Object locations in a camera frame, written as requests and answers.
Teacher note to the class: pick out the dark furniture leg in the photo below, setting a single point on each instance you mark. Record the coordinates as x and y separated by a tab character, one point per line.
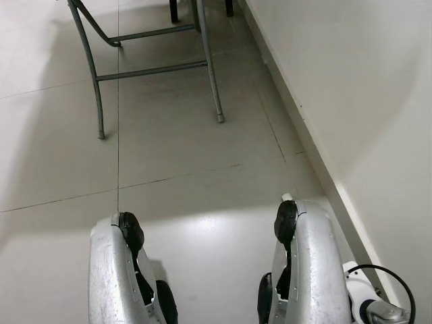
174	10
229	7

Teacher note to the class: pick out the grey metal table crossbar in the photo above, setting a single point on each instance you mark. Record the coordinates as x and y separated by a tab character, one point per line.
152	71
158	35

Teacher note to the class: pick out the grey curved table brace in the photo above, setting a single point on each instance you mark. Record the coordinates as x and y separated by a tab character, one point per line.
113	42

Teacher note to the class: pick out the silver left robot leg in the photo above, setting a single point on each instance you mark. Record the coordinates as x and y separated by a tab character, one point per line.
108	270

